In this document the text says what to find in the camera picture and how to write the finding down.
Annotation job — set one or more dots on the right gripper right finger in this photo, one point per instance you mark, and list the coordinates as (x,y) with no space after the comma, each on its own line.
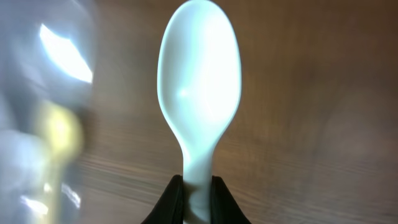
(224,208)

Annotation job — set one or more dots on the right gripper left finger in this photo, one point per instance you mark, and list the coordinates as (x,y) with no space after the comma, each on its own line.
(169,207)

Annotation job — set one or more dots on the yellow plastic spoon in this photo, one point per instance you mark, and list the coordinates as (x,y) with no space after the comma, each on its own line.
(61,131)

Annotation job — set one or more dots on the white thick-handled spoon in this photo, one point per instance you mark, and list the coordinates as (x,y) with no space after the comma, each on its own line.
(199,85)

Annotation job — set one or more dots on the right clear plastic container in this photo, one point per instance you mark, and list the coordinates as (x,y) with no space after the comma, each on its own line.
(48,52)

